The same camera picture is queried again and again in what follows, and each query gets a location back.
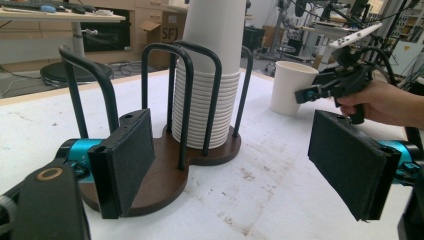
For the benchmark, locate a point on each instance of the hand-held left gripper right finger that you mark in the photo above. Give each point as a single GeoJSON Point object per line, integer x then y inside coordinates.
{"type": "Point", "coordinates": [350, 170]}

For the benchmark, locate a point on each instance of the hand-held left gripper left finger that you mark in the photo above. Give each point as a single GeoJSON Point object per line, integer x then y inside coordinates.
{"type": "Point", "coordinates": [123, 163]}

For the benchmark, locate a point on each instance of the single white paper cup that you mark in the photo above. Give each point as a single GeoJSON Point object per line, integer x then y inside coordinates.
{"type": "Point", "coordinates": [287, 90]}

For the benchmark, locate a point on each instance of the brown cup holder black loops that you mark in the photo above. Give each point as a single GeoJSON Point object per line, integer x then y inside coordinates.
{"type": "Point", "coordinates": [166, 181]}

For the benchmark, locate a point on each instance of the stack of white paper cups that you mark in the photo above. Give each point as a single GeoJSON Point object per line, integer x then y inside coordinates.
{"type": "Point", "coordinates": [213, 50]}

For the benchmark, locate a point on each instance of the white table mat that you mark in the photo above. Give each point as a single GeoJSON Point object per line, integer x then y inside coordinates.
{"type": "Point", "coordinates": [266, 200]}

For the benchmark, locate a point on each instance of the black round stool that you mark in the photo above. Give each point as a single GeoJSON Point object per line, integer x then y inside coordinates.
{"type": "Point", "coordinates": [76, 71]}

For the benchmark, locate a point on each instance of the printed cardboard box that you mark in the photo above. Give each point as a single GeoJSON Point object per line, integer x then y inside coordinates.
{"type": "Point", "coordinates": [165, 31]}

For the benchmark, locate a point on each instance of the white desk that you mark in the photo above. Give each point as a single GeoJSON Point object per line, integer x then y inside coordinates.
{"type": "Point", "coordinates": [66, 16]}

